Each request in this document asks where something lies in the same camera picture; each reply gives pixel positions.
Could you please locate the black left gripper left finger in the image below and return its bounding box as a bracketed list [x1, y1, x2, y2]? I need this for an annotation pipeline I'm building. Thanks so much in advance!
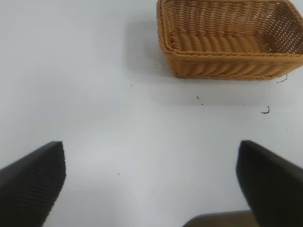
[0, 140, 67, 227]

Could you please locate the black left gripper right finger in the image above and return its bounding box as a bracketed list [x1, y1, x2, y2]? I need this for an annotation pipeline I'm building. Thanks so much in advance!
[235, 140, 303, 227]

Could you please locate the brown wicker basket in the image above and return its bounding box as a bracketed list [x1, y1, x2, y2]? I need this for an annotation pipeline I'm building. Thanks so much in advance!
[156, 0, 303, 81]

